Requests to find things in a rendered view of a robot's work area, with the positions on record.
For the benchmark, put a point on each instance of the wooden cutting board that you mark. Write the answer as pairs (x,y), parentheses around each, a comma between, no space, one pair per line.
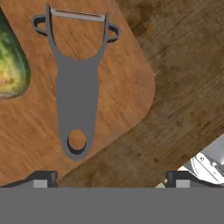
(122,87)

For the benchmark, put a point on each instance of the white and grey object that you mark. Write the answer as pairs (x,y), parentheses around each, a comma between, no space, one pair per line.
(208,166)

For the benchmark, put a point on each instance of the green cucumber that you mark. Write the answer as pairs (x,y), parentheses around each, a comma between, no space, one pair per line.
(10,67)

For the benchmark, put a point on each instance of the grey vegetable peeler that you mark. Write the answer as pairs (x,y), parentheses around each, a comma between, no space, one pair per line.
(77,96)

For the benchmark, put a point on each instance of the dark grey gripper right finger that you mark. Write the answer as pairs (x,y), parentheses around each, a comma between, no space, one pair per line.
(179,178)

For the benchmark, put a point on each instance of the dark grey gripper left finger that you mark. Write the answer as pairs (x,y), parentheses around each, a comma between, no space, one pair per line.
(43,178)

